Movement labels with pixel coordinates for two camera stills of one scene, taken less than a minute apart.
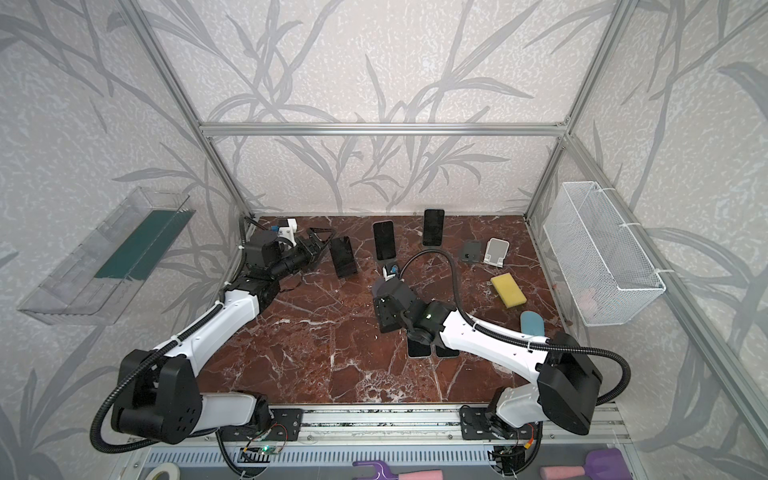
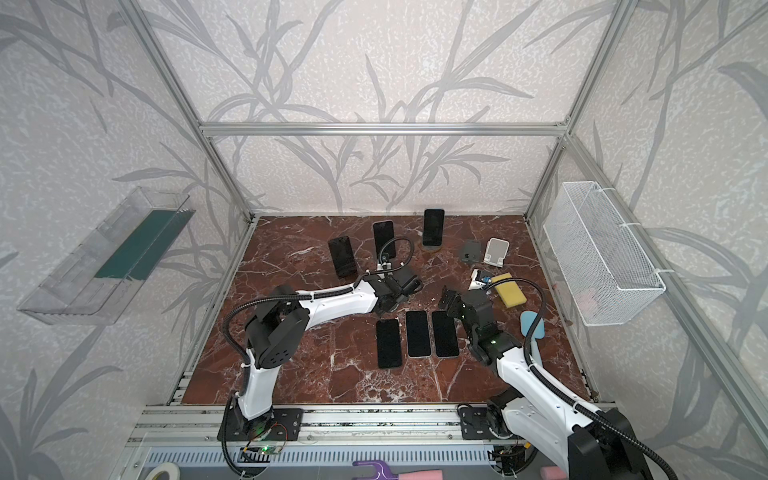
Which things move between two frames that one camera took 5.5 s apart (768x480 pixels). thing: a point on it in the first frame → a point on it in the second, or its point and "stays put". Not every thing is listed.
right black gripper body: [389, 309] → [453, 301]
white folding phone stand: [496, 252] stays put
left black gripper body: [312, 245] → [402, 280]
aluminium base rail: [402, 436] stays put
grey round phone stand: [471, 251] stays put
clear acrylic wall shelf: [96, 280] stays put
